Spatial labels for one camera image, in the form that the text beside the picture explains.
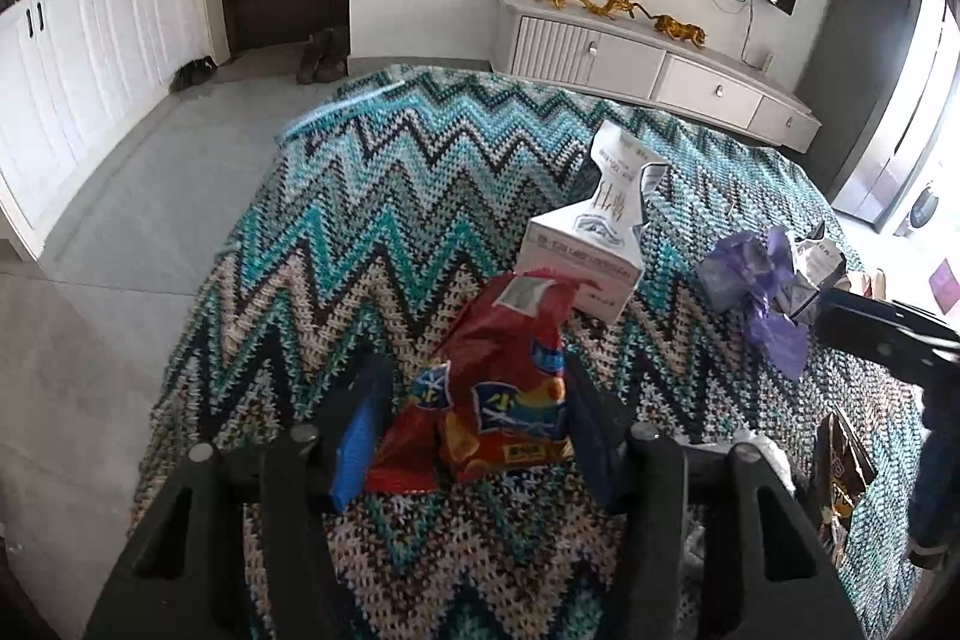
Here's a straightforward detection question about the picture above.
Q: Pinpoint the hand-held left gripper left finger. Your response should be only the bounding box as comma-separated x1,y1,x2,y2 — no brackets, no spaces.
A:
82,359,395,640

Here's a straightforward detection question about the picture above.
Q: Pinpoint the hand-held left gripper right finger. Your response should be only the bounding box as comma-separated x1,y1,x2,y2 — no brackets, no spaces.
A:
562,351,867,640

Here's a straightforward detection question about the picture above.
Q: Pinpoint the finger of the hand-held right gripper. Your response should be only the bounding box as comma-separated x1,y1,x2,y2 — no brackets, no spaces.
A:
816,289,960,348
859,340,960,399

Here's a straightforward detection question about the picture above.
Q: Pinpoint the silver wrapper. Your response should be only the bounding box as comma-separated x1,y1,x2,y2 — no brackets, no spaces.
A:
776,221,848,326

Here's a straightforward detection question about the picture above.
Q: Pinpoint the purple plastic wrapper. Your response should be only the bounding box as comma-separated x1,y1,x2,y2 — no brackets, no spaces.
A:
697,229,811,382

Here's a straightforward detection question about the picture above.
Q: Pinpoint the red snack bag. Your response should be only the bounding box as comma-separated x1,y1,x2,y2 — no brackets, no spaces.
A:
367,267,578,495

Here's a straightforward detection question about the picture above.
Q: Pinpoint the white cardboard box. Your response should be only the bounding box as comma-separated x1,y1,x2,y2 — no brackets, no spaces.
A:
514,201,646,326

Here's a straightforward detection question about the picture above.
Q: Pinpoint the white printed paper slip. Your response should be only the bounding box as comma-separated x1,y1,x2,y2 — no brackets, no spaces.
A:
585,121,668,229

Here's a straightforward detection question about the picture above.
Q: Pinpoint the pink box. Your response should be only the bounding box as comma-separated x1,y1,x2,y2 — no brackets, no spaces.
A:
928,257,960,311

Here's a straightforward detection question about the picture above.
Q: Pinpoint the washing machine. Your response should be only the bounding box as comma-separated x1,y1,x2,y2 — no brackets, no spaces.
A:
892,179,942,236

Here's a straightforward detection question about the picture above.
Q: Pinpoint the brown snack bag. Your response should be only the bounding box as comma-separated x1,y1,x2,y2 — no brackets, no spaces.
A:
814,411,878,566

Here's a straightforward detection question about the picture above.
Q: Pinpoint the clear plastic wrapper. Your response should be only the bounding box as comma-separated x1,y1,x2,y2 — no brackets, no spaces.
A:
731,428,807,498

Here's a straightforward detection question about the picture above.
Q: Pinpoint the zigzag knitted blanket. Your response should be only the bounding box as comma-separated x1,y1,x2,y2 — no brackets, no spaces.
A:
131,62,931,640

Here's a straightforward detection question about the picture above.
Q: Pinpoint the grey silver refrigerator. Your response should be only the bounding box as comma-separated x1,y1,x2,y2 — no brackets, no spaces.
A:
795,0,960,229

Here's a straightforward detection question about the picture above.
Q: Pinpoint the white television cabinet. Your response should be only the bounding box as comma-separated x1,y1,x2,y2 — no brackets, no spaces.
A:
491,0,822,154

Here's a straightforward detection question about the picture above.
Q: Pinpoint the golden tiger figurine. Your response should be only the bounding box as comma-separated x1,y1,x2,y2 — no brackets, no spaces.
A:
651,14,707,47

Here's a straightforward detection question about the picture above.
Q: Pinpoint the brown boot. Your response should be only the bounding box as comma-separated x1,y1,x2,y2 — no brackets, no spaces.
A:
296,31,323,85
319,26,350,82

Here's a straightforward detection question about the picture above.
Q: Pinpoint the pair of dark shoes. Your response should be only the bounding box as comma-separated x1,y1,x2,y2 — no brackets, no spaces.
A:
172,56,217,90

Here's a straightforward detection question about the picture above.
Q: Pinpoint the white wardrobe cabinet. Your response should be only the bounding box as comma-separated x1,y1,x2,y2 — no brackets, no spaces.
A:
0,0,230,262

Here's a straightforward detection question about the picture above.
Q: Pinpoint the black television cable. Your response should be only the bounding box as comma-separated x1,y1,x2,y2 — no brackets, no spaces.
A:
709,0,758,64

